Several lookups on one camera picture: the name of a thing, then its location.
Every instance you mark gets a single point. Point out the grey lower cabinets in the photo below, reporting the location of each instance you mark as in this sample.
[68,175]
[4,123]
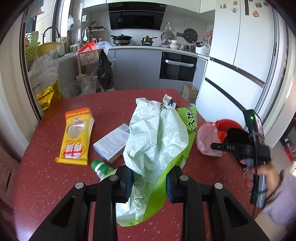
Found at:
[135,68]

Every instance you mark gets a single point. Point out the pink chair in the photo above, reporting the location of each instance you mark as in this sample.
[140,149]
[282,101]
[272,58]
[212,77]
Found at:
[9,170]

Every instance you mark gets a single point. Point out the green white carton box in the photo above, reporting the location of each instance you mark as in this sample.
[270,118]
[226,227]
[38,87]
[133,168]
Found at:
[111,146]

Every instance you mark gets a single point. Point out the green hand cream tube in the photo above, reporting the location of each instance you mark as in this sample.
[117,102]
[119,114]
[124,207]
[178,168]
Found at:
[102,169]

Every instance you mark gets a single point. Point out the red basket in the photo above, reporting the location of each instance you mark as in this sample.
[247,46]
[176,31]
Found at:
[87,47]

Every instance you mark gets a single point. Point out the yellow basin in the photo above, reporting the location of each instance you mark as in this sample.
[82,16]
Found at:
[47,48]

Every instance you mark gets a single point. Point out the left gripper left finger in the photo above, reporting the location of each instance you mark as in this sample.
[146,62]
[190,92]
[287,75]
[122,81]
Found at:
[88,207]

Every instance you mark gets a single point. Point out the black built-in oven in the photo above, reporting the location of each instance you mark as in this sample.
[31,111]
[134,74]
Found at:
[177,67]

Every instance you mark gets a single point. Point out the black trash bin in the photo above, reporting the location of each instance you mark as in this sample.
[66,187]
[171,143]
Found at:
[236,140]

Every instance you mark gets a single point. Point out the clear plastic bag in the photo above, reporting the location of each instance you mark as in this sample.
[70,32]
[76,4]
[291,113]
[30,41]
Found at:
[44,72]

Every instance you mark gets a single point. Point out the black wok on stove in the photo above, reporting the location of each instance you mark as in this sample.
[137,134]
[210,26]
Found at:
[121,40]

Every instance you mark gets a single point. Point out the green plastic basket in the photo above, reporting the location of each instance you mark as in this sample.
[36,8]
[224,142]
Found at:
[31,51]

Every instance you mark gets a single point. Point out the gold foil bag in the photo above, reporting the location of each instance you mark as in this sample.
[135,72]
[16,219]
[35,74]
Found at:
[49,94]

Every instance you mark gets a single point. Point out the white refrigerator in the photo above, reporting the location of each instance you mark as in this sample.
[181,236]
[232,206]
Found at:
[241,55]

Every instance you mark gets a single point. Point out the lilac sleeve forearm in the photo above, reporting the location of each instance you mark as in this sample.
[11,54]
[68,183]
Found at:
[280,207]

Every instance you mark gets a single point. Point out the small silver blue wrapper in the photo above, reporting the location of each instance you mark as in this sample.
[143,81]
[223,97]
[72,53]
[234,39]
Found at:
[168,102]

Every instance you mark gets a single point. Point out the black plastic bag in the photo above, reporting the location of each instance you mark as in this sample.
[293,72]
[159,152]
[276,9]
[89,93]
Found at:
[104,71]

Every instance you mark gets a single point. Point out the black range hood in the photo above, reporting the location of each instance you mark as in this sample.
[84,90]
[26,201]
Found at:
[135,19]

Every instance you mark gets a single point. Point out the wooden perforated crate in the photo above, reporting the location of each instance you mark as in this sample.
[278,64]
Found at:
[87,58]

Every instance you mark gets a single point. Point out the black sink faucet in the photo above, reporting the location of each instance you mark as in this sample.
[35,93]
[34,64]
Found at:
[54,36]

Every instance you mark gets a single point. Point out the white rice cooker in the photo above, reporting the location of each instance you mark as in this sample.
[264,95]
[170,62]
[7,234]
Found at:
[202,49]

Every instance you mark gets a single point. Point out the steel pot on stove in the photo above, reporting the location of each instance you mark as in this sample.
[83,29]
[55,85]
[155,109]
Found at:
[147,41]

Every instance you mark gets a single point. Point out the red plastic stool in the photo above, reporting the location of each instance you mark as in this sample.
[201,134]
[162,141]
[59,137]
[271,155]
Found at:
[225,124]

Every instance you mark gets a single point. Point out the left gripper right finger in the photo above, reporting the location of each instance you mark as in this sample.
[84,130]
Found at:
[228,219]

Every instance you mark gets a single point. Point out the green white plastic bag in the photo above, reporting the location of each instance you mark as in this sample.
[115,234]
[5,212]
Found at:
[160,138]

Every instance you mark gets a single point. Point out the yellow orange snack wrapper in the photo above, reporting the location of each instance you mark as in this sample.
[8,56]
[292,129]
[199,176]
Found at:
[76,138]

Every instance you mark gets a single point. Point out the cardboard box on floor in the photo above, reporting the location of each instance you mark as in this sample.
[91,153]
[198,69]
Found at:
[190,93]

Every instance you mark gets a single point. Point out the pink red plastic bag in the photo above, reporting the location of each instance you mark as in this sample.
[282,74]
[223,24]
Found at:
[207,134]

